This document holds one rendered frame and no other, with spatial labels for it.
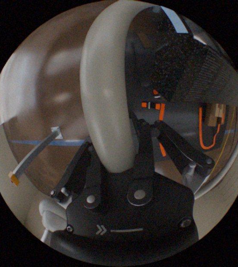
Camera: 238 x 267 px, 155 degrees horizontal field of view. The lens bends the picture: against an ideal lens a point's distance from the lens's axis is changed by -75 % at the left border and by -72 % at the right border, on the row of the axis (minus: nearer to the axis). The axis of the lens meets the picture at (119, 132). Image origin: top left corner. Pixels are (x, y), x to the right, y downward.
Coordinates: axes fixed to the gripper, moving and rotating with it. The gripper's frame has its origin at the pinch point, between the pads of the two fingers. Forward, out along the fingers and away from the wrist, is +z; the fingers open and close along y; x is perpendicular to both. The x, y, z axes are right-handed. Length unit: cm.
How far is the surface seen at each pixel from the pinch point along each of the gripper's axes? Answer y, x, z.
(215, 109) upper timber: 118, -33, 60
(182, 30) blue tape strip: 25.2, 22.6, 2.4
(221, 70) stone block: 45.8, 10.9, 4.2
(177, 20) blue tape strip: 26.8, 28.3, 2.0
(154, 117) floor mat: 30, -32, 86
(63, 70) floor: -56, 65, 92
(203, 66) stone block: 33.7, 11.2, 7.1
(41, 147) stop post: -107, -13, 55
